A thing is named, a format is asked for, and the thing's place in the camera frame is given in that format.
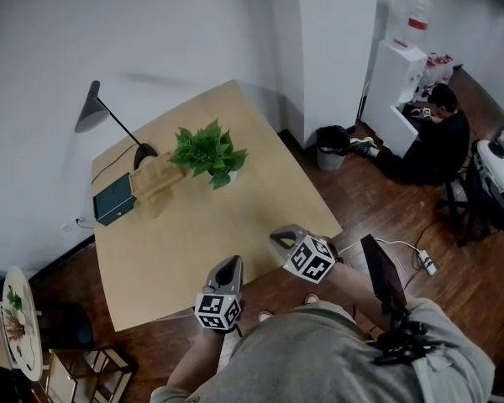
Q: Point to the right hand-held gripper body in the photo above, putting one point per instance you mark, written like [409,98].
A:
[311,260]

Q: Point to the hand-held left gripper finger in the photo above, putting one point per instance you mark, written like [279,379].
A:
[212,277]
[238,279]

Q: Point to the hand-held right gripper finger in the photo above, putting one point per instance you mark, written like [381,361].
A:
[280,252]
[292,228]

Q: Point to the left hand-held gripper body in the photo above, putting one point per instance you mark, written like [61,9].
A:
[218,311]

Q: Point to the green potted plant white pot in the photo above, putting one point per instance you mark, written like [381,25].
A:
[206,153]

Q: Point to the person's left forearm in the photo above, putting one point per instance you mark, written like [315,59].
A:
[197,359]

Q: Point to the person's right forearm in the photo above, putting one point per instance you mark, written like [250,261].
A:
[353,288]

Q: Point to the small green potted plant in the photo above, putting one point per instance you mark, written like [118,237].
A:
[13,298]

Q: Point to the dried brown potted plant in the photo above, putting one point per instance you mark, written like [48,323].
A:
[14,328]

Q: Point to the person's right shoe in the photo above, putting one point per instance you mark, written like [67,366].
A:
[311,299]

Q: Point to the person's shoe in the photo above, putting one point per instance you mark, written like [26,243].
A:
[311,299]
[265,316]

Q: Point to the light wooden square table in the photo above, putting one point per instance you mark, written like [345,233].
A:
[193,242]

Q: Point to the person's left shoe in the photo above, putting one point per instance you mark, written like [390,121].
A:
[265,316]

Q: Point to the grey trash bin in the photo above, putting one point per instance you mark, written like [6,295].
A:
[332,158]

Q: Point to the person's grey shirt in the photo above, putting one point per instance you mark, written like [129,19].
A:
[319,359]

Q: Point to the white power strip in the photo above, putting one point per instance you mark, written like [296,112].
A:
[427,263]

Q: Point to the wooden desk organiser tray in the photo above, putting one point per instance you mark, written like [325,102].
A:
[155,174]

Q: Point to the dark green box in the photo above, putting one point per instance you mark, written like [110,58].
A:
[113,200]

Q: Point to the black wooden stool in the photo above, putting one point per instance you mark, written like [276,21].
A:
[455,195]

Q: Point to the white water dispenser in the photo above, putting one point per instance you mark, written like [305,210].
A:
[392,82]

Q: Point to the round white table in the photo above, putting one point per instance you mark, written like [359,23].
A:
[33,334]

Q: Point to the black desk lamp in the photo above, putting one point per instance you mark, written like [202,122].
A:
[90,111]

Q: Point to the white rounded appliance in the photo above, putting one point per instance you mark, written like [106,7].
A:
[497,162]

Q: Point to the clear water jug red band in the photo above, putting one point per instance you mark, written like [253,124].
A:
[420,15]

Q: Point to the wooden gold-frame trolley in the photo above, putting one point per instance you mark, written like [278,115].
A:
[61,376]

